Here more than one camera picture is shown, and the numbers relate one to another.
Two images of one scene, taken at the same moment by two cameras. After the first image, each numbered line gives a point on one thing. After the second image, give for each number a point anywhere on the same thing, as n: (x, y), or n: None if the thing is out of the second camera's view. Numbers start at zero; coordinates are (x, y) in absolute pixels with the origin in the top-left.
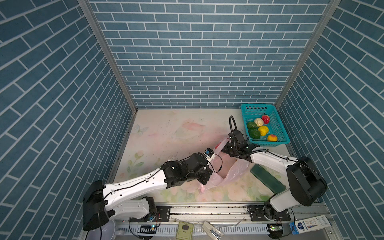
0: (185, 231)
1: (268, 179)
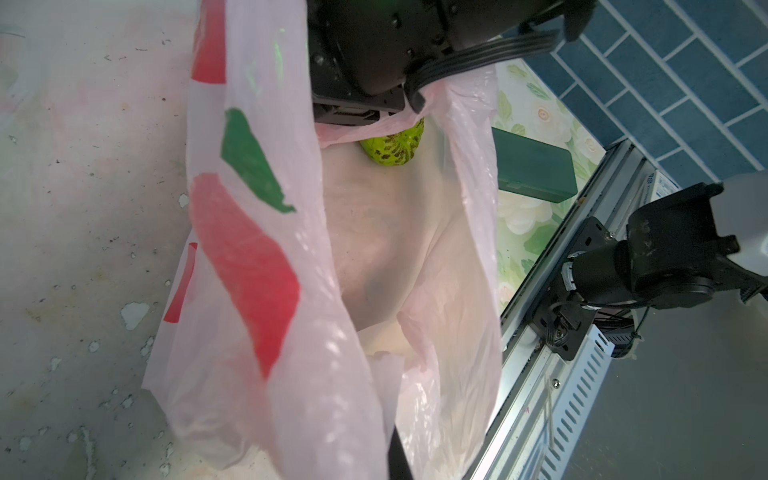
0: None
1: (533, 168)
